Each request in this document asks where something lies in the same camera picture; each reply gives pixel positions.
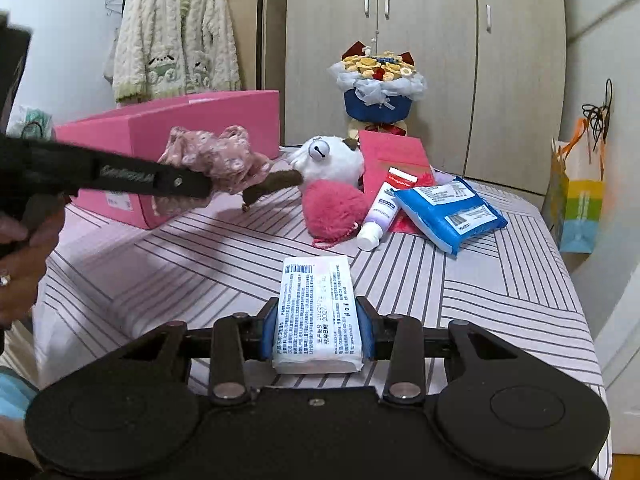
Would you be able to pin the red paper envelope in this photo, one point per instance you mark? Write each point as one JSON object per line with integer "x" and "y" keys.
{"x": 390, "y": 152}

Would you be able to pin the blue tissue packet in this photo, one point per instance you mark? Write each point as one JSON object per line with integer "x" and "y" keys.
{"x": 440, "y": 220}

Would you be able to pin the small red packet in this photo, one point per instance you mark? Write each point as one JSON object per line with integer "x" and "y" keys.
{"x": 402, "y": 179}

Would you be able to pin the white cream tube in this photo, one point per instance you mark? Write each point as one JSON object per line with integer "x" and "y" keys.
{"x": 380, "y": 210}

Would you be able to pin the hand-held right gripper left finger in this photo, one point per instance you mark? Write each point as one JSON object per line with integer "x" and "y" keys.
{"x": 270, "y": 330}

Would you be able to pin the large pink box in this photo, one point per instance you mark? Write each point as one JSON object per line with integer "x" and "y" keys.
{"x": 200, "y": 115}

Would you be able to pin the pink floral cloth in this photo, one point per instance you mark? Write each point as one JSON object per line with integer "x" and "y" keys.
{"x": 225, "y": 152}

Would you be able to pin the person's left hand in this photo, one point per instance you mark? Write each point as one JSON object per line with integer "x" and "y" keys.
{"x": 25, "y": 280}

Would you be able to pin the beige wardrobe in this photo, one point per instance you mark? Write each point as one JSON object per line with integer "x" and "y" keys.
{"x": 440, "y": 35}

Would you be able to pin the colourful paper bag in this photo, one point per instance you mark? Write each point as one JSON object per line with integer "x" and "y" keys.
{"x": 582, "y": 200}

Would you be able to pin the white plush toy brown ears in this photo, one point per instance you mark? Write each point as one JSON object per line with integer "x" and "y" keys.
{"x": 335, "y": 160}

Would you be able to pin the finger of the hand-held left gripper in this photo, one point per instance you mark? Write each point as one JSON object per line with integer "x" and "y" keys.
{"x": 145, "y": 177}

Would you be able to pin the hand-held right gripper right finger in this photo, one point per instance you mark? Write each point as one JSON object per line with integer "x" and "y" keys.
{"x": 369, "y": 332}

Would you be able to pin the teal bag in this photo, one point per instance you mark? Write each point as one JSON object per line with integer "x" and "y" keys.
{"x": 37, "y": 117}

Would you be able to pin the flower bouquet blue wrap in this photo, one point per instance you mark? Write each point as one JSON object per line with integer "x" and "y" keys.
{"x": 375, "y": 90}

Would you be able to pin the white tissue pack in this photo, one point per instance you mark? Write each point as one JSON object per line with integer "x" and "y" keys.
{"x": 315, "y": 305}

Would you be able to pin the light blue cloth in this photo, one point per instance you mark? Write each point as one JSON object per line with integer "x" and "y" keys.
{"x": 15, "y": 392}

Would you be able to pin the pink fluffy heart pouch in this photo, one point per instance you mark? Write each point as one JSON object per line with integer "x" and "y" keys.
{"x": 332, "y": 210}

